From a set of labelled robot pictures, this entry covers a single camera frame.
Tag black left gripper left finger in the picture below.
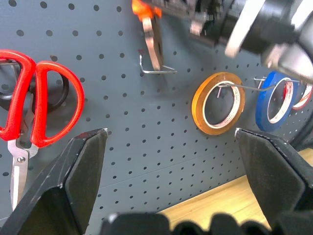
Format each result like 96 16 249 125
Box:
0 128 109 235

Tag dark metal pegboard hook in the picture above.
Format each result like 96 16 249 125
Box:
0 60 22 83

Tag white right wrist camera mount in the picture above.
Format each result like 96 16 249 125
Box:
224 0 313 59

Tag orange handled pliers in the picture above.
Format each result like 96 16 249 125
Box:
131 0 164 71

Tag orange tape roll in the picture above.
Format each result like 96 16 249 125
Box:
191 72 246 136

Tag blue tape roll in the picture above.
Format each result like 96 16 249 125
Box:
255 70 299 132

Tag wide metal pegboard hook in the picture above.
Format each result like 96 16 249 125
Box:
137 49 178 75

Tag grey metal pegboard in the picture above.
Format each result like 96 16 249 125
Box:
0 0 313 227

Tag long metal wire hook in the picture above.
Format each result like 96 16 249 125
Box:
253 76 301 84
216 82 276 99

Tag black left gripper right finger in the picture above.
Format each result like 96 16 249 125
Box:
235 128 313 227

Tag black handled scissors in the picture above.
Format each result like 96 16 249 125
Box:
0 70 70 116

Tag red tape roll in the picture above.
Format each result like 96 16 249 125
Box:
285 78 313 111

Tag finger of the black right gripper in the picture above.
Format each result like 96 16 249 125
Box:
144 0 198 19

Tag red handled scissors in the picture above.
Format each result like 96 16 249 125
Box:
0 48 86 212

